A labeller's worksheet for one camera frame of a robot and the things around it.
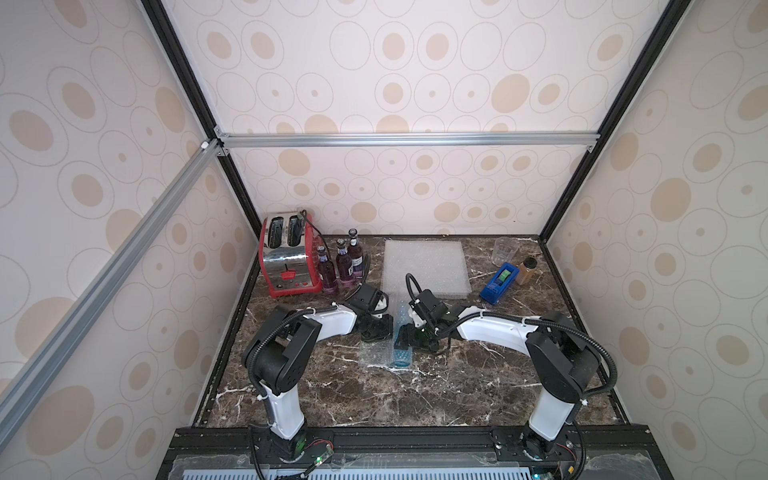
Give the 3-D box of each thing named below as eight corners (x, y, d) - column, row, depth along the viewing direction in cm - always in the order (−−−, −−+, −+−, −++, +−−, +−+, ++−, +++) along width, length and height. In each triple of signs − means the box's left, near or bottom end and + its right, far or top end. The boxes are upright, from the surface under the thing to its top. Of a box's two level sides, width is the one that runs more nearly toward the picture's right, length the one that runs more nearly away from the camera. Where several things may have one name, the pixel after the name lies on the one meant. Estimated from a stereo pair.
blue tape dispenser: (479, 297, 104) (484, 286, 99) (498, 272, 111) (504, 260, 106) (495, 307, 102) (501, 296, 96) (513, 280, 109) (520, 268, 104)
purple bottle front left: (326, 294, 105) (315, 256, 90) (328, 284, 108) (317, 245, 92) (336, 294, 105) (326, 256, 90) (337, 284, 108) (328, 245, 92)
